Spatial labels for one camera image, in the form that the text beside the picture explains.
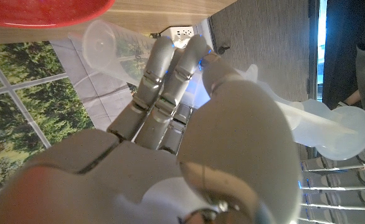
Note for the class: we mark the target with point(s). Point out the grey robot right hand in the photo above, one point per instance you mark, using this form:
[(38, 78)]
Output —
[(139, 174)]

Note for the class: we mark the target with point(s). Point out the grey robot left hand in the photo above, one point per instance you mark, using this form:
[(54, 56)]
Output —
[(341, 186)]

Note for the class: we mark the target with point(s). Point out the large clear plastic syringe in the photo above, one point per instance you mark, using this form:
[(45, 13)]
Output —
[(114, 49)]

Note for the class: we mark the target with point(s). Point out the red bowl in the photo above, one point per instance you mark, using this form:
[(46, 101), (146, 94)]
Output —
[(39, 12)]

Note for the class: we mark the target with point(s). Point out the printed window forest backdrop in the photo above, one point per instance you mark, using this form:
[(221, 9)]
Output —
[(45, 109)]

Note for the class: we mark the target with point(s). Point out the white power strip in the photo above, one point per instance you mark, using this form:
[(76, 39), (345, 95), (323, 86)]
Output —
[(182, 32)]

